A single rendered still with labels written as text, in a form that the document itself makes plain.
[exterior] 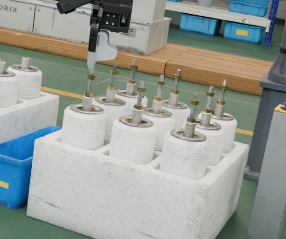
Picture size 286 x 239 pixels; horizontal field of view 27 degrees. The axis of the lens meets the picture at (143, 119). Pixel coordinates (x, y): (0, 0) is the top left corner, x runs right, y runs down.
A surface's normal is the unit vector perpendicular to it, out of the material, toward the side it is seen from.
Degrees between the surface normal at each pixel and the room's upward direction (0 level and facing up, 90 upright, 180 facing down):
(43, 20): 90
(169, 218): 90
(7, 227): 0
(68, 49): 90
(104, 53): 91
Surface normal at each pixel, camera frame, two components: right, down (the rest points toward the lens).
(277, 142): -0.37, 0.18
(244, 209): 0.15, -0.96
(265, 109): -0.85, 0.00
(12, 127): 0.92, 0.23
